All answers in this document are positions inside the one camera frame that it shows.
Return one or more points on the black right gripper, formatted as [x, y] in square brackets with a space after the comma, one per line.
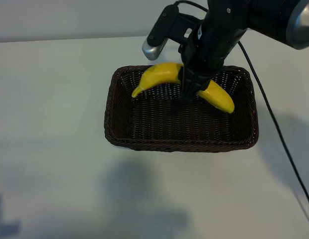
[214, 37]

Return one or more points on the yellow banana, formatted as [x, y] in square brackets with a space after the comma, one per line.
[159, 74]

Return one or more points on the dark brown woven basket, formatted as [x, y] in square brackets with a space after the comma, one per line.
[182, 124]

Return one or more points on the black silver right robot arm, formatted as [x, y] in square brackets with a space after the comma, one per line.
[274, 15]

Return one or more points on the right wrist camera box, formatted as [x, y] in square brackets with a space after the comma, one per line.
[157, 37]

